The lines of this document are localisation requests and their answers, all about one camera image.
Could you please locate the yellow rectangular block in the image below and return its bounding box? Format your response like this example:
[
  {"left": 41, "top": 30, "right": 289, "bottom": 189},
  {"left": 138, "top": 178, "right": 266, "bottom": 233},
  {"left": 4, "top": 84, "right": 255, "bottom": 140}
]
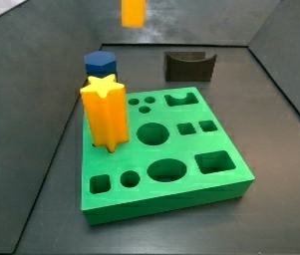
[{"left": 122, "top": 0, "right": 147, "bottom": 28}]

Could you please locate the green shape sorter board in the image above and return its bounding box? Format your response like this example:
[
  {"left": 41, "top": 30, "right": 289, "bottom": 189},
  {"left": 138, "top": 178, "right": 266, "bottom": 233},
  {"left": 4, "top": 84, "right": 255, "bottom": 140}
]
[{"left": 80, "top": 88, "right": 254, "bottom": 225}]

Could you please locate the yellow star prism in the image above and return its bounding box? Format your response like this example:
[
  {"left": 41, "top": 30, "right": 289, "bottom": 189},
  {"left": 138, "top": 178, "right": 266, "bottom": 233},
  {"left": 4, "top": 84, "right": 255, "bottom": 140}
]
[{"left": 80, "top": 74, "right": 130, "bottom": 152}]

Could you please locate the black curved holder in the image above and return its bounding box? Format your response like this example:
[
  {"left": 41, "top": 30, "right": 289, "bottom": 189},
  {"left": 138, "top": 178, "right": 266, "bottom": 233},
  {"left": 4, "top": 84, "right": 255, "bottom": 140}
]
[{"left": 163, "top": 52, "right": 217, "bottom": 82}]

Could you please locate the blue hexagonal prism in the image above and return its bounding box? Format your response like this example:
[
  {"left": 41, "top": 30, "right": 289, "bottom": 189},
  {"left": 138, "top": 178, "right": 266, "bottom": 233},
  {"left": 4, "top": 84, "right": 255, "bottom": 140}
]
[{"left": 84, "top": 51, "right": 118, "bottom": 78}]

